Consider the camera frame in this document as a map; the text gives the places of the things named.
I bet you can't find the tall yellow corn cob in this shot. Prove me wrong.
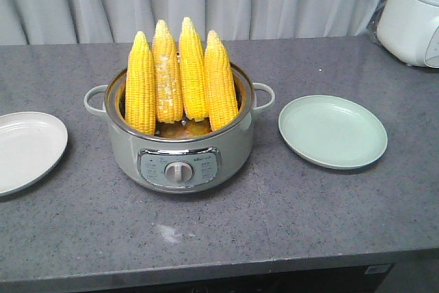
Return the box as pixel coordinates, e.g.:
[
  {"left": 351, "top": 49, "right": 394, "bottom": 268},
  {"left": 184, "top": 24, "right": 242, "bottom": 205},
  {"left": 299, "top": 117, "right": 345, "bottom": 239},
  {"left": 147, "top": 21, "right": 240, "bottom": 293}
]
[{"left": 178, "top": 17, "right": 209, "bottom": 121}]

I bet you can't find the corn cob with pale patch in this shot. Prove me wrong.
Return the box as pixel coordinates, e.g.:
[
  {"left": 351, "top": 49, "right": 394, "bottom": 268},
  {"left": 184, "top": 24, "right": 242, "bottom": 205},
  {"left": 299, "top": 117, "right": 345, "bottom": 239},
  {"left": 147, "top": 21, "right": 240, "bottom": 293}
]
[{"left": 152, "top": 19, "right": 183, "bottom": 124}]

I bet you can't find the green electric cooking pot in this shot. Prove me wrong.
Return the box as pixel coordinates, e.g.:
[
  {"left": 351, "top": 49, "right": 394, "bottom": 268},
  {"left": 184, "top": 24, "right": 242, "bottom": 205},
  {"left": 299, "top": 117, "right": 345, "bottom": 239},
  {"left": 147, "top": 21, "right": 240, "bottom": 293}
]
[{"left": 84, "top": 64, "right": 275, "bottom": 194}]

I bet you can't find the green round plate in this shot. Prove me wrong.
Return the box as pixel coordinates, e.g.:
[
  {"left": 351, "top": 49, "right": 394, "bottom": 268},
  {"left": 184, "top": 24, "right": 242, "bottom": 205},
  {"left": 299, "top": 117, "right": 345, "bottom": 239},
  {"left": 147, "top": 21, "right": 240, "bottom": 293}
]
[{"left": 278, "top": 95, "right": 388, "bottom": 170}]

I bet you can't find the white round plate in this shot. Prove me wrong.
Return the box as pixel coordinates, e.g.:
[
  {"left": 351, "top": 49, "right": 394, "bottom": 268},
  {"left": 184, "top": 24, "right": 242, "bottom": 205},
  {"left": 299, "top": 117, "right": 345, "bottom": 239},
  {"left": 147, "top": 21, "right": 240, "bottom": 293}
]
[{"left": 1, "top": 111, "right": 68, "bottom": 196}]

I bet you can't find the black drawer sterilizer cabinet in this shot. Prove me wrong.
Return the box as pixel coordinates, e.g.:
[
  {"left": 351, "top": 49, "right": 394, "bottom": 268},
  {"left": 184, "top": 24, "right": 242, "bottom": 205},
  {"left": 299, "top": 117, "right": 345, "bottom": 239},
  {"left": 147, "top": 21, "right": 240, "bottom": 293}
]
[{"left": 185, "top": 263, "right": 394, "bottom": 292}]

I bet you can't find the white pleated curtain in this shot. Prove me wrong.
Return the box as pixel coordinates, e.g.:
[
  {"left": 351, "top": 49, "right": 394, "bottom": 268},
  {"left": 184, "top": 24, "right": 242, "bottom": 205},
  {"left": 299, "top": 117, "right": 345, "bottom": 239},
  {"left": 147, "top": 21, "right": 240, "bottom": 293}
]
[{"left": 1, "top": 0, "right": 383, "bottom": 45}]

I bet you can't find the white blender appliance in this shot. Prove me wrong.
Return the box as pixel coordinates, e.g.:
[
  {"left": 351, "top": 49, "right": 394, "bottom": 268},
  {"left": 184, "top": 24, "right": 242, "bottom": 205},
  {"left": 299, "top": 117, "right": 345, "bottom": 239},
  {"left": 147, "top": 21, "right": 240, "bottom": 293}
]
[{"left": 377, "top": 0, "right": 438, "bottom": 69}]

